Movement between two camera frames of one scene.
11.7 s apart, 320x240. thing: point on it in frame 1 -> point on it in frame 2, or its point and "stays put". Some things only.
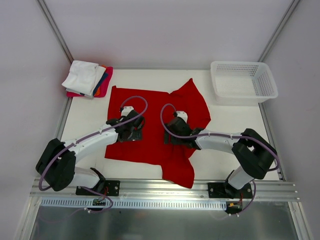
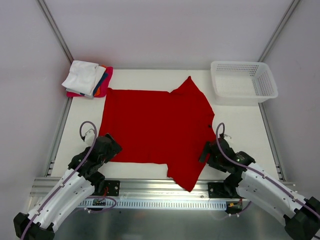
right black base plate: x=225 y=190 stays put
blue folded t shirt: x=104 y=76 stays put
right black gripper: x=171 y=138 -> x=207 y=155
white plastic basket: x=242 y=83 stays put
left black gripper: x=135 y=135 -> x=113 y=146
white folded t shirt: x=82 y=77 stays put
